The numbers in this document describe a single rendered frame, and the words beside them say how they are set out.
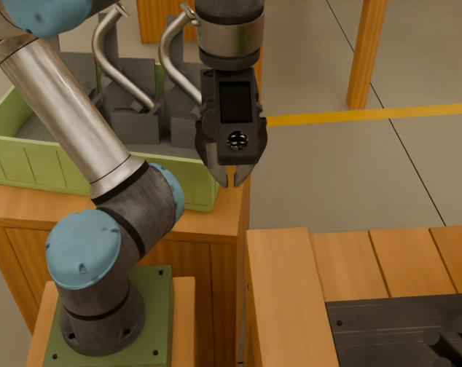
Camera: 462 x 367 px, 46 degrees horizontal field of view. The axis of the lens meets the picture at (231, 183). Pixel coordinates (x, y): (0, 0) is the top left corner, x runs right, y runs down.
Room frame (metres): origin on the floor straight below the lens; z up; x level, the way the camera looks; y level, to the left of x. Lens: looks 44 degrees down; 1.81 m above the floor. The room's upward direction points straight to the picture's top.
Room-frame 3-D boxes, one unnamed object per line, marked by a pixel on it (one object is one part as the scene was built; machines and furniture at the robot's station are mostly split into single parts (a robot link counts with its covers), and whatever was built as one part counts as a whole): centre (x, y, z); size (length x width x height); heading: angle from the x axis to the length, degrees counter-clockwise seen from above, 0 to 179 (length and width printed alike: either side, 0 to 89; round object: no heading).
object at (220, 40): (0.56, 0.00, 1.51); 0.08 x 0.08 x 0.05
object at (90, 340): (0.54, 0.23, 0.99); 0.15 x 0.15 x 0.10
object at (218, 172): (0.56, 0.02, 1.33); 0.06 x 0.03 x 0.09; 4
